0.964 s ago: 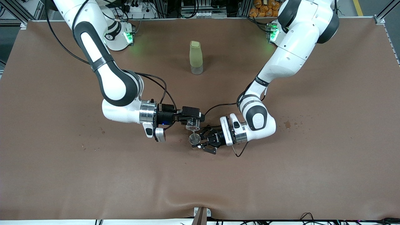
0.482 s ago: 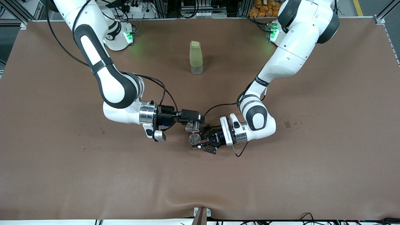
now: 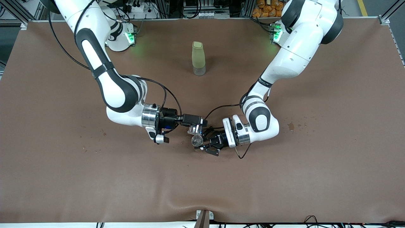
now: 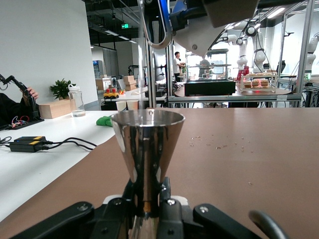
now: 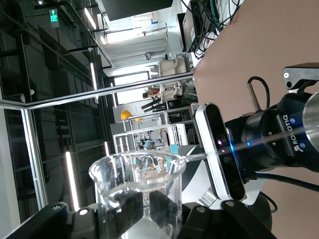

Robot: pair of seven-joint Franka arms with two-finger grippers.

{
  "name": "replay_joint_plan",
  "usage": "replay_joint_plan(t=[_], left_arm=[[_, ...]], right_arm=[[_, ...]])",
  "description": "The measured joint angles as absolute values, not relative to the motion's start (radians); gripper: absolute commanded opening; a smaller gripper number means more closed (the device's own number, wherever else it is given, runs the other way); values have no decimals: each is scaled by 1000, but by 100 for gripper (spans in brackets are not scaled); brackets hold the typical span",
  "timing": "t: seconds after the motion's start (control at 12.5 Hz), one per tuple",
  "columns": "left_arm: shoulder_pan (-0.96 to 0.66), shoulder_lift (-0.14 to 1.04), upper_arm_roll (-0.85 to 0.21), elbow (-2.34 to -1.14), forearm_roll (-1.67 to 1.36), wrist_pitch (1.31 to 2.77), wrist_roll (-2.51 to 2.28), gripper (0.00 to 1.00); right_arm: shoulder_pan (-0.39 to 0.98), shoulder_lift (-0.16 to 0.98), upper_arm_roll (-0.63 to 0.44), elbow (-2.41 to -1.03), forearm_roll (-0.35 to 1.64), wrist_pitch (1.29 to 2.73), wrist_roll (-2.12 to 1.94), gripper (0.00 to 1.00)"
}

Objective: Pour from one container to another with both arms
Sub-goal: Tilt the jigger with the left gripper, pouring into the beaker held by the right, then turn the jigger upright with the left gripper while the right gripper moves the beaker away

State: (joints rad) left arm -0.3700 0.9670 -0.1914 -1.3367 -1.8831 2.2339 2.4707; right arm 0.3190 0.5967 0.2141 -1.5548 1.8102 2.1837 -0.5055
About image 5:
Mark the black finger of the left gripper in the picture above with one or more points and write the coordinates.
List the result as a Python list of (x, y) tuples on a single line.
[(299, 74)]

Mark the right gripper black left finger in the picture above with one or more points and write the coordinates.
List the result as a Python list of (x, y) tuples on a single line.
[(74, 224)]

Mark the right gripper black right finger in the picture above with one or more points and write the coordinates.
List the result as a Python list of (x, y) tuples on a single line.
[(211, 224)]

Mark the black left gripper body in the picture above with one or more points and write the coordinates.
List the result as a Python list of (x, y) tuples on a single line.
[(269, 134)]

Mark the clear glass beaker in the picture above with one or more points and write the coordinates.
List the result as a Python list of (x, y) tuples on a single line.
[(139, 169)]

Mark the beige chair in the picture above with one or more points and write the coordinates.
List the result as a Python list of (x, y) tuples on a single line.
[(172, 90), (172, 66)]

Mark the large yellow hard hat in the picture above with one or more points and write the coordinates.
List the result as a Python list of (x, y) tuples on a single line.
[(125, 115)]

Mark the black computer box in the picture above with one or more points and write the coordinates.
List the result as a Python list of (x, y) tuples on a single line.
[(185, 32)]

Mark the seated person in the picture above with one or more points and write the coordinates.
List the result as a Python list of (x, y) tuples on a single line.
[(150, 92)]

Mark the green exit sign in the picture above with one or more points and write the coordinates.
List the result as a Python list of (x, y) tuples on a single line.
[(53, 18)]

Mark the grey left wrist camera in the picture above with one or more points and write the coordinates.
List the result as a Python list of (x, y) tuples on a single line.
[(221, 149)]

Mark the aluminium frame post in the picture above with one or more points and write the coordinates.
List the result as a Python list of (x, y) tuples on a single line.
[(99, 93)]

